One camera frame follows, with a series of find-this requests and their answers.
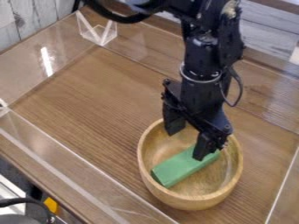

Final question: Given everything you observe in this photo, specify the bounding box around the yellow button on device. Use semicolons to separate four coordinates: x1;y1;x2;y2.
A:
43;197;59;214

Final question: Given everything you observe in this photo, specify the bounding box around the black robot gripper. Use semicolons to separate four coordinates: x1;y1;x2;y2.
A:
162;74;233;161

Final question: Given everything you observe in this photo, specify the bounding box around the green rectangular block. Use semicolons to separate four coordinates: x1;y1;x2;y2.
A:
151;145;221;188

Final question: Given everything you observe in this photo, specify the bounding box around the black cable bottom left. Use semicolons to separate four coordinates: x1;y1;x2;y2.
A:
0;197;53;224

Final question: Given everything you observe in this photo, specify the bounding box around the clear acrylic corner bracket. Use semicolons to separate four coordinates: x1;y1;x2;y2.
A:
77;11;118;46

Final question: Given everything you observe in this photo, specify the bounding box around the brown wooden bowl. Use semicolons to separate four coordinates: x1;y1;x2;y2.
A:
137;120;245;211

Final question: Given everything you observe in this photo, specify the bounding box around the black device bottom left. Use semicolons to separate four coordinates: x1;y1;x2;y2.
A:
0;174;70;224

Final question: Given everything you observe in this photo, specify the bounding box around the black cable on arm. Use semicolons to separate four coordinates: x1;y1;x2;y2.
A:
220;66;246;109

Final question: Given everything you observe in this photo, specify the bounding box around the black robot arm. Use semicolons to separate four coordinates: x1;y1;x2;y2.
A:
83;0;246;160

